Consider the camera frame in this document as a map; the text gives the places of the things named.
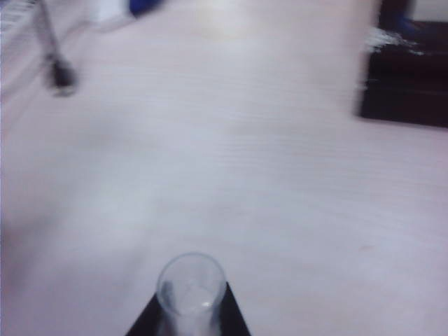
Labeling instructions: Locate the black cable with blue plug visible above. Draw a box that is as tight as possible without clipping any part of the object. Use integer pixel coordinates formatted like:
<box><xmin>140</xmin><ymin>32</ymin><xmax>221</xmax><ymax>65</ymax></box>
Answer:
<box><xmin>129</xmin><ymin>0</ymin><xmax>165</xmax><ymax>17</ymax></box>

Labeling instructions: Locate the black HDMI cable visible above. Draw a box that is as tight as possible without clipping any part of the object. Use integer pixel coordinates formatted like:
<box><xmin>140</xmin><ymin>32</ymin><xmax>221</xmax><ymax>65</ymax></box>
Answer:
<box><xmin>34</xmin><ymin>0</ymin><xmax>76</xmax><ymax>96</ymax></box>

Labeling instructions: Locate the white video adapter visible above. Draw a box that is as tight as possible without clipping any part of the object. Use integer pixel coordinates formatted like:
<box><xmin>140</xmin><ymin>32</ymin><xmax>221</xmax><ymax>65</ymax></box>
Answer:
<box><xmin>92</xmin><ymin>0</ymin><xmax>132</xmax><ymax>22</ymax></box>

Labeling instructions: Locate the teal spray bottle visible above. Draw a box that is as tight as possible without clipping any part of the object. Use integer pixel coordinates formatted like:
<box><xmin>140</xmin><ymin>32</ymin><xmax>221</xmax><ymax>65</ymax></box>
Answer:
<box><xmin>156</xmin><ymin>251</ymin><xmax>227</xmax><ymax>336</ymax></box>

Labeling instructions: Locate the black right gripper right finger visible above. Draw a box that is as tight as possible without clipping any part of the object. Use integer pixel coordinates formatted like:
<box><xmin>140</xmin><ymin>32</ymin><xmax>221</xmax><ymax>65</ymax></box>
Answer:
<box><xmin>217</xmin><ymin>281</ymin><xmax>253</xmax><ymax>336</ymax></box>

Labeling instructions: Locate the black book with chipped corner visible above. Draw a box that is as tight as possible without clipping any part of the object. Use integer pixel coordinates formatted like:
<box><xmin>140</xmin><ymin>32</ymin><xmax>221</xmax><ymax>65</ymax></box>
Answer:
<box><xmin>363</xmin><ymin>0</ymin><xmax>448</xmax><ymax>88</ymax></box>

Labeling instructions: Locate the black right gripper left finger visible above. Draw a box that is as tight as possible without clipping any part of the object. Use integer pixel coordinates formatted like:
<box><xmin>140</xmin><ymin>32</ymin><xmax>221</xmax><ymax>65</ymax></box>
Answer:
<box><xmin>124</xmin><ymin>279</ymin><xmax>176</xmax><ymax>336</ymax></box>

